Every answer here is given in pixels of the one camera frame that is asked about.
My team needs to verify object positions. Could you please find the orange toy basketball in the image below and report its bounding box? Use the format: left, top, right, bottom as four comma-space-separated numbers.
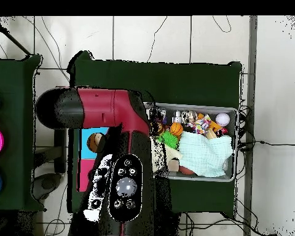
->
168, 122, 184, 136

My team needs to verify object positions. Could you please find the grey metal bar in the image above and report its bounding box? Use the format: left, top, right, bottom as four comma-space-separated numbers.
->
243, 15, 259, 236

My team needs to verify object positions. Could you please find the colourful polka dot cloth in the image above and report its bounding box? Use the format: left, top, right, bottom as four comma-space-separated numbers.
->
186, 114, 212, 135

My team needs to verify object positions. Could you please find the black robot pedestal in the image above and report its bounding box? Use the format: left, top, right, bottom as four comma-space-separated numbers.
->
153, 210, 180, 236

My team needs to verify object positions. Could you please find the mint green waffle cloth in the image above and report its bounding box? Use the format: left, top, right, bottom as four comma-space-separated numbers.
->
178, 130, 234, 178

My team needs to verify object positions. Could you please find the shallow mesh bin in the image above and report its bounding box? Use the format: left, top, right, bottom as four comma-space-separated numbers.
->
143, 101, 239, 183

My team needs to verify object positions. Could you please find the black cable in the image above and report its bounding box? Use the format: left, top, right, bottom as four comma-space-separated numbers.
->
238, 139, 295, 148

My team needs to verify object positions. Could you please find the wooden box with three holes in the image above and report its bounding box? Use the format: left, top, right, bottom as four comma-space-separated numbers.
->
77, 127, 109, 193

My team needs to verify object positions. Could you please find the green spiky rubber ball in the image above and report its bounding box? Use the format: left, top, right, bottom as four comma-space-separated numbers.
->
157, 130, 179, 150

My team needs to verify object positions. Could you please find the hamburger toy ball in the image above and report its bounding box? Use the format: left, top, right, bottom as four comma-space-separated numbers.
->
151, 121, 165, 136

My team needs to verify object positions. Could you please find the cream waffle cloth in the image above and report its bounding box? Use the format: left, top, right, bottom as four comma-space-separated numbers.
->
162, 144, 183, 166

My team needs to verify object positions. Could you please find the black tripod leg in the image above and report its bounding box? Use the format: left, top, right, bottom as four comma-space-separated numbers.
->
0, 16, 32, 56

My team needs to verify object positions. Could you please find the dark green tablecloth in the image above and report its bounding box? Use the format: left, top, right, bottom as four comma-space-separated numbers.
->
67, 50, 243, 217
0, 54, 46, 213

